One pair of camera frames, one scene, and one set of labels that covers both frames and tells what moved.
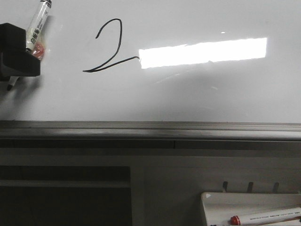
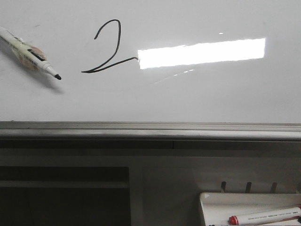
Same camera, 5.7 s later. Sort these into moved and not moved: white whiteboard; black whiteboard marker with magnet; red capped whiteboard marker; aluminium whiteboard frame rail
Moved: black whiteboard marker with magnet
Not moved: red capped whiteboard marker; aluminium whiteboard frame rail; white whiteboard
